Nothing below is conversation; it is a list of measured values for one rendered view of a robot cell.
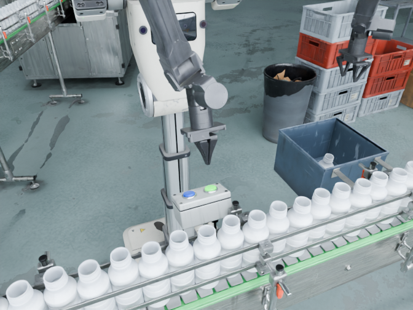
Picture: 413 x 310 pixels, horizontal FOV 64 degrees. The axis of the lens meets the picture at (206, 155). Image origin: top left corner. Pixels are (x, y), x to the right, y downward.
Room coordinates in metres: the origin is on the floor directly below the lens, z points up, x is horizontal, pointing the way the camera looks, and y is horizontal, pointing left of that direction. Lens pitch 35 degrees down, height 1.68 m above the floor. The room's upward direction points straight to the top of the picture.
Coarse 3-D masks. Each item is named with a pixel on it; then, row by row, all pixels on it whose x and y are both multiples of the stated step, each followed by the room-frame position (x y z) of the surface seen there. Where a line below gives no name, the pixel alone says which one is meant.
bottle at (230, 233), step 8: (232, 216) 0.51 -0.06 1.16; (224, 224) 0.49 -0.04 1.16; (232, 224) 0.51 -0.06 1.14; (224, 232) 0.49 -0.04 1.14; (232, 232) 0.48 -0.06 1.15; (240, 232) 0.50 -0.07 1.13; (224, 240) 0.48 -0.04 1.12; (232, 240) 0.47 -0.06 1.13; (240, 240) 0.48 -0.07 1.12; (224, 248) 0.47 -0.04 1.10; (232, 248) 0.47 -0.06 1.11; (240, 248) 0.48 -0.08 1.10; (232, 256) 0.47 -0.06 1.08; (240, 256) 0.48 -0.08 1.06; (224, 264) 0.47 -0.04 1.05; (232, 264) 0.47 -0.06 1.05; (240, 264) 0.48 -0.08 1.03; (224, 272) 0.47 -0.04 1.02
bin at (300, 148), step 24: (336, 120) 1.35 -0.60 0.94; (288, 144) 1.17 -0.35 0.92; (312, 144) 1.31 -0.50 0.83; (336, 144) 1.31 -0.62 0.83; (360, 144) 1.20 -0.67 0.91; (288, 168) 1.15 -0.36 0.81; (312, 168) 1.02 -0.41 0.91; (336, 168) 0.98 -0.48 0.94; (360, 168) 1.03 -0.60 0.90; (312, 192) 0.99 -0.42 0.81
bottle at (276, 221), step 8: (272, 208) 0.54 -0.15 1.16; (280, 208) 0.55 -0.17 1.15; (272, 216) 0.53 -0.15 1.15; (280, 216) 0.52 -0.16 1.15; (272, 224) 0.52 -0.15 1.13; (280, 224) 0.52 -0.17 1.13; (288, 224) 0.53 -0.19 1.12; (272, 232) 0.51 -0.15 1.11; (280, 232) 0.51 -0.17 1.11; (280, 240) 0.51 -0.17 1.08; (280, 248) 0.51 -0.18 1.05
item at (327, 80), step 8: (296, 56) 3.08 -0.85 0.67; (304, 64) 2.96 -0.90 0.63; (312, 64) 2.87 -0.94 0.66; (352, 64) 2.88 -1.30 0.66; (320, 72) 2.79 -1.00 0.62; (328, 72) 2.74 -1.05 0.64; (336, 72) 2.79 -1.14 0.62; (352, 72) 2.91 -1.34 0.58; (368, 72) 3.01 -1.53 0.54; (320, 80) 2.77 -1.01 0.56; (328, 80) 2.76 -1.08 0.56; (336, 80) 2.82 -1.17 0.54; (344, 80) 2.87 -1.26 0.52; (352, 80) 2.92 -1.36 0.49; (360, 80) 2.97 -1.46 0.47; (312, 88) 2.83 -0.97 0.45; (320, 88) 2.75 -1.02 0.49; (328, 88) 2.78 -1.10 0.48; (336, 88) 2.82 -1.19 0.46
